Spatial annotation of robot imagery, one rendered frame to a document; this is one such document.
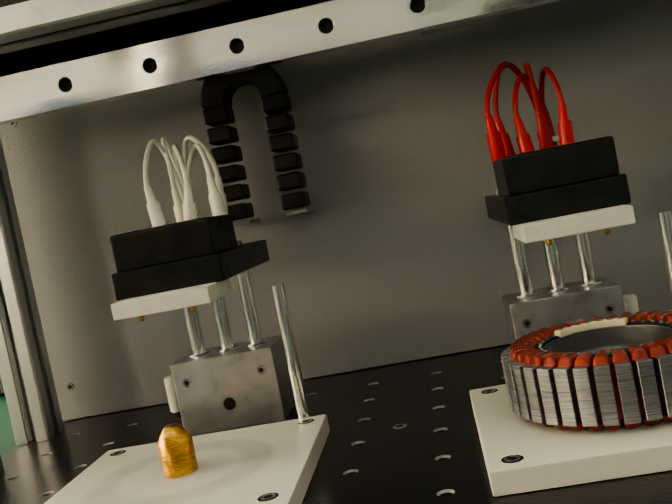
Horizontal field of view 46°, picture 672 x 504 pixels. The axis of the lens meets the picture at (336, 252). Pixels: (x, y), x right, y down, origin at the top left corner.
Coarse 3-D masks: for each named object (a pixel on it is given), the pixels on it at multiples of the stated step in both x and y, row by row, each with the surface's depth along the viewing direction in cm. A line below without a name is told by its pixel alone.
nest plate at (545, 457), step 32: (480, 416) 44; (512, 416) 43; (512, 448) 38; (544, 448) 37; (576, 448) 36; (608, 448) 36; (640, 448) 35; (512, 480) 36; (544, 480) 35; (576, 480) 35
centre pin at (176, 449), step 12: (168, 432) 44; (180, 432) 44; (168, 444) 44; (180, 444) 44; (192, 444) 45; (168, 456) 44; (180, 456) 44; (192, 456) 45; (168, 468) 44; (180, 468) 44; (192, 468) 44
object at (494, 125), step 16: (512, 64) 56; (528, 64) 56; (496, 80) 57; (528, 80) 56; (544, 80) 56; (496, 96) 57; (512, 96) 54; (544, 96) 57; (560, 96) 54; (496, 112) 57; (544, 112) 58; (560, 112) 54; (496, 128) 54; (544, 128) 56; (560, 128) 54; (496, 144) 54; (528, 144) 54; (544, 144) 56; (560, 144) 54; (496, 192) 55
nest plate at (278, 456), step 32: (320, 416) 51; (128, 448) 53; (224, 448) 48; (256, 448) 47; (288, 448) 45; (320, 448) 47; (96, 480) 47; (128, 480) 45; (160, 480) 44; (192, 480) 43; (224, 480) 42; (256, 480) 41; (288, 480) 40
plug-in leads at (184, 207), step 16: (160, 144) 59; (144, 160) 57; (176, 160) 60; (192, 160) 60; (144, 176) 57; (176, 176) 61; (208, 176) 57; (176, 192) 59; (160, 208) 57; (176, 208) 59; (192, 208) 56; (224, 208) 57; (160, 224) 57
